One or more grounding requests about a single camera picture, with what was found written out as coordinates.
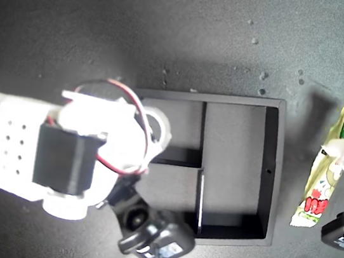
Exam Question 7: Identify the large white tape roll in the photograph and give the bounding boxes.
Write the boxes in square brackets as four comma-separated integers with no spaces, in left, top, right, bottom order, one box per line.
[136,106,176,157]

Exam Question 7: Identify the green printed snack bar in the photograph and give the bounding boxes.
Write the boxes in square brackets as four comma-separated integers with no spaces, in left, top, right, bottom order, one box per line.
[288,80,344,234]

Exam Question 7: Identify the black tray with wells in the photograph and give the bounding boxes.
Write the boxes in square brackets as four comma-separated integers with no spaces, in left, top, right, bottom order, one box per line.
[110,78,293,256]

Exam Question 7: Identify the red black servo wire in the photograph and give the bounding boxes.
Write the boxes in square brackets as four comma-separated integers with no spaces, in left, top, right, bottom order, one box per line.
[63,73,163,180]

